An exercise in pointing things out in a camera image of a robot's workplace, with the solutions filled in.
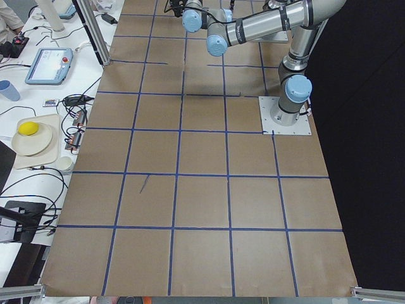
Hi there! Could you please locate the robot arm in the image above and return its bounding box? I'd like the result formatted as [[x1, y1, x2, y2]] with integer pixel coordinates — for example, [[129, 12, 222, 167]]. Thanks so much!
[[270, 23, 323, 127], [165, 1, 346, 57]]

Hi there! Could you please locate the white paper cup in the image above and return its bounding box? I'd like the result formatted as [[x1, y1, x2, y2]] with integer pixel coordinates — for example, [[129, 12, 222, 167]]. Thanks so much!
[[56, 156, 75, 174]]

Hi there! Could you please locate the black power adapter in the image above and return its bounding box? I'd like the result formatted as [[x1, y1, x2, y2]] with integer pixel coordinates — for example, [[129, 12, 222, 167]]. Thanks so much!
[[101, 13, 118, 25]]

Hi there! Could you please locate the teach pendant tablet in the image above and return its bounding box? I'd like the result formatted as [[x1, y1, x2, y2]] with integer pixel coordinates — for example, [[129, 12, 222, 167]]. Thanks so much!
[[25, 47, 73, 86]]

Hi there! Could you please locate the yellow lemon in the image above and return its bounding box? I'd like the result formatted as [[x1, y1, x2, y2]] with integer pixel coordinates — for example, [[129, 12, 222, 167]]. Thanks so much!
[[18, 122, 39, 136]]

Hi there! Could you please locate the beige plate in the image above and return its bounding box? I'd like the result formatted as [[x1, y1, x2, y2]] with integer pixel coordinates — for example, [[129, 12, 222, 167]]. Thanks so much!
[[11, 123, 53, 156]]

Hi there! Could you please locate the blue plastic cup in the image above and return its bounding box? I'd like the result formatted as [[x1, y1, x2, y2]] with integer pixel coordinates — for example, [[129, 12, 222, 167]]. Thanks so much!
[[0, 80, 20, 101]]

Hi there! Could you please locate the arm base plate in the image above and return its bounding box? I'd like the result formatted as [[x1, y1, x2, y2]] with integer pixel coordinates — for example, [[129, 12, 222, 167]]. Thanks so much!
[[258, 96, 311, 136]]

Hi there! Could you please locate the aluminium frame post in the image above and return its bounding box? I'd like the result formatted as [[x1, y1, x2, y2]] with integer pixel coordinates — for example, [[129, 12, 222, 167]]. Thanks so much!
[[72, 0, 111, 66]]

